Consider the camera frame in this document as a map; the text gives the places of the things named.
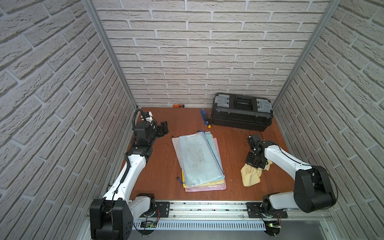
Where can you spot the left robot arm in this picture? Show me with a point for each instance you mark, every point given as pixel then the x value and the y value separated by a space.
pixel 113 216

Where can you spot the yellow cleaning cloth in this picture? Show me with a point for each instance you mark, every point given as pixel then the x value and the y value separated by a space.
pixel 251 175

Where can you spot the clear mesh document bag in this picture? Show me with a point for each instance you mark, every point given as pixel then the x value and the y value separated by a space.
pixel 192 156

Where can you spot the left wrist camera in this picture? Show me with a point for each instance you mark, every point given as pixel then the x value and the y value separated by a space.
pixel 148 116

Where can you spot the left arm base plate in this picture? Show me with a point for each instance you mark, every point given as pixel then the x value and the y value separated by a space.
pixel 162 210

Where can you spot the black plastic toolbox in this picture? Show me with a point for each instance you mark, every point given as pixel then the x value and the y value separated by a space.
pixel 242 112

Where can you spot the pink document bag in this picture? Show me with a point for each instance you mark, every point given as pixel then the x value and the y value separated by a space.
pixel 214 188

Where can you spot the aluminium mounting rail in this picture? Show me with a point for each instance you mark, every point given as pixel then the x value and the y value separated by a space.
pixel 215 211

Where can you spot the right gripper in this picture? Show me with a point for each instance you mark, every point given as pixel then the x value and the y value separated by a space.
pixel 261 165

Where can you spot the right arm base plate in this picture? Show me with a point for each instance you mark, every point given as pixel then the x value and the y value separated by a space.
pixel 255 210

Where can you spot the orange handled screwdriver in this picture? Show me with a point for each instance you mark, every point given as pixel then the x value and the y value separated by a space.
pixel 178 106

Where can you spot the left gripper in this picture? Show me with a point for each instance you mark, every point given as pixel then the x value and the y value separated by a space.
pixel 160 129

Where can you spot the blue document bag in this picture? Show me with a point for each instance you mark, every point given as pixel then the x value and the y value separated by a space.
pixel 217 147

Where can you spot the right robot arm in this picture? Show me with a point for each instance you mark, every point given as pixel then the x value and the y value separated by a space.
pixel 313 189

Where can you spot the yellow document bag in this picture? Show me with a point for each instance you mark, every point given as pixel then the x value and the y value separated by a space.
pixel 197 188

